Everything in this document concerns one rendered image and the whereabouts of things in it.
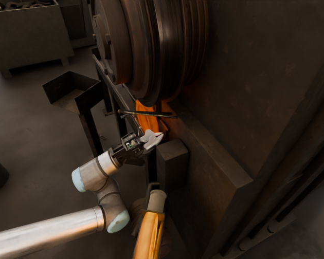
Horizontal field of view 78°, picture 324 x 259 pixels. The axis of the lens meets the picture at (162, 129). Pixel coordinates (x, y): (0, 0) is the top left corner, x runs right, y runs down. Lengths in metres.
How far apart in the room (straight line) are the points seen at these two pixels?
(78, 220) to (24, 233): 0.15
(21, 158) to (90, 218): 1.35
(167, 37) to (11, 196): 1.61
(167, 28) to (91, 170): 0.54
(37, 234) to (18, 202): 1.04
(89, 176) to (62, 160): 1.08
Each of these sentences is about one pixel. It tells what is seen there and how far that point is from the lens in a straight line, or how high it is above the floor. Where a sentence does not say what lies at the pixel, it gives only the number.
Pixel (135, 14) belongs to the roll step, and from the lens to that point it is 0.53.
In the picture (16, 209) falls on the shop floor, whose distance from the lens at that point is 1.76.
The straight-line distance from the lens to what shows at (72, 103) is 1.34.
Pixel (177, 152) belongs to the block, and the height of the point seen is 0.80.
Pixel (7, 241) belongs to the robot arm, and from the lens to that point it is 0.76.
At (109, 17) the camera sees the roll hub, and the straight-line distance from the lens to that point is 0.55.
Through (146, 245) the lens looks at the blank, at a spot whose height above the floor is 0.78.
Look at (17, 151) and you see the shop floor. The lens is 2.13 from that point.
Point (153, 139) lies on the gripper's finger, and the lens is 0.77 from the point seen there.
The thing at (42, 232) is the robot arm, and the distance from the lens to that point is 0.76.
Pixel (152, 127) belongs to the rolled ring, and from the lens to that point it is 0.80.
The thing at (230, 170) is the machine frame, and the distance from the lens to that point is 0.59.
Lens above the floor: 1.33
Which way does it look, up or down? 44 degrees down
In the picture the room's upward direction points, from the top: straight up
